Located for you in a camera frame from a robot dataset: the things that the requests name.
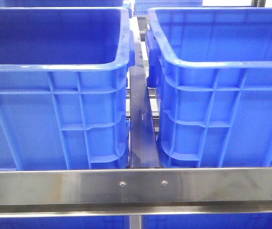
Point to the steel centre divider bar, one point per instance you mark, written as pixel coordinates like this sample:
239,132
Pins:
144,153

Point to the blue plastic crate left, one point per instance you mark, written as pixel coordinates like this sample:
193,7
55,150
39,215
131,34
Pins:
63,85

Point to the blue plastic crate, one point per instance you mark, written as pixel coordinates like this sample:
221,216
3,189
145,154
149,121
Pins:
63,85
215,86

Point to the blue plastic crate right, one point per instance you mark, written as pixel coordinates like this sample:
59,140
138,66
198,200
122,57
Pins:
215,86

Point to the blue crate rear right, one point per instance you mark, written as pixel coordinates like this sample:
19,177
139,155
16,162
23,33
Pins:
141,6

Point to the blue crate lower left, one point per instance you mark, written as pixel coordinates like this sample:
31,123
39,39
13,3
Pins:
98,222

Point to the blue crate rear left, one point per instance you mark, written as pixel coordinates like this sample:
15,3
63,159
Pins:
63,3

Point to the blue crate lower right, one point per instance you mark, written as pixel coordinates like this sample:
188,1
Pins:
209,221

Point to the stainless steel front rail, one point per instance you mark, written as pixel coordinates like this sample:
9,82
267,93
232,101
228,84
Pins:
135,192

